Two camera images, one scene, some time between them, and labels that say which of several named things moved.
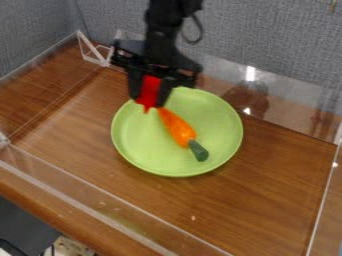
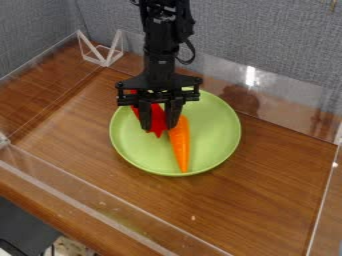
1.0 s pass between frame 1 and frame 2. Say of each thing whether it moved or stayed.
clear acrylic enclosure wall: stayed
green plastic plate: stayed
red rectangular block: moved
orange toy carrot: moved
